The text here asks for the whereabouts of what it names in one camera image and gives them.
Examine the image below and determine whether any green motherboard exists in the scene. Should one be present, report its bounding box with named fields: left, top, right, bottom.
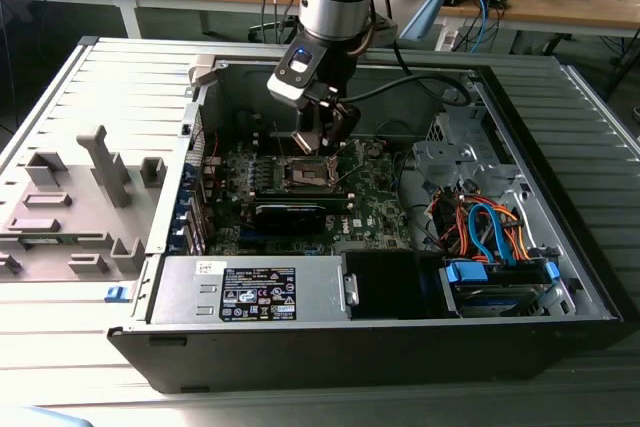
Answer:
left=203, top=136, right=426, bottom=257

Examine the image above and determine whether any black graphics card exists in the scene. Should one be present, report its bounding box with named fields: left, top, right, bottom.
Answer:
left=238, top=201, right=327, bottom=250

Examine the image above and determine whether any thin wire locking lever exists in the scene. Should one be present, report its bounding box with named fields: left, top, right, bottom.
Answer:
left=272, top=121, right=287, bottom=163

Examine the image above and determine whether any grey power supply unit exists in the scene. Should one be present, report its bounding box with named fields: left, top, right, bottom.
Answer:
left=148, top=255, right=361, bottom=327

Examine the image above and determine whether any metal socket cover frame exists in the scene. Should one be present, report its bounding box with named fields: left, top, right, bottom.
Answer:
left=331, top=138, right=370, bottom=184

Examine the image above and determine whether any grey parts rack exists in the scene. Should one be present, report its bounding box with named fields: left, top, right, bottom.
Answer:
left=0, top=124, right=169, bottom=284

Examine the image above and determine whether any orange wire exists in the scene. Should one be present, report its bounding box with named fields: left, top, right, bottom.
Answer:
left=431, top=190, right=535, bottom=264

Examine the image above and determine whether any silver topped CPU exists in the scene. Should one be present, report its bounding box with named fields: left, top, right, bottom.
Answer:
left=291, top=130, right=322, bottom=155

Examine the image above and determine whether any beige case latch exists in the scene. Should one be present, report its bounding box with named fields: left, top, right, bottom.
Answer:
left=188, top=54, right=225, bottom=89

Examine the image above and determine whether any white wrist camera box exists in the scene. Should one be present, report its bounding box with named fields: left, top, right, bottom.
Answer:
left=266, top=45, right=322, bottom=109

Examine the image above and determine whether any metal drive cage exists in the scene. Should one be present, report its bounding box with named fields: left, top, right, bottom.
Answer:
left=410, top=86, right=504, bottom=189

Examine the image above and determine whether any CPU socket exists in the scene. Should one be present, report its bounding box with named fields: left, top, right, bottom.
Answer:
left=283, top=154, right=344, bottom=194

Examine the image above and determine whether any black open PC case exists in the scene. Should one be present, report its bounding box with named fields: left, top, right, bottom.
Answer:
left=107, top=52, right=626, bottom=395

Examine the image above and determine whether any blue flat wire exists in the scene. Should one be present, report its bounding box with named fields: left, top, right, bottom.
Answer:
left=466, top=198, right=521, bottom=267

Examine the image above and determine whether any hard disk in blue carrier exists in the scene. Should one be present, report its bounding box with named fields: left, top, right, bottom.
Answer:
left=440, top=257, right=562, bottom=319

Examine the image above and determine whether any pale blue teach pendant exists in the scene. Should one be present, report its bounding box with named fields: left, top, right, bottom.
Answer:
left=398, top=0, right=449, bottom=42

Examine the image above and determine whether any blue network cable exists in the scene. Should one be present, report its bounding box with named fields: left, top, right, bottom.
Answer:
left=473, top=0, right=496, bottom=44

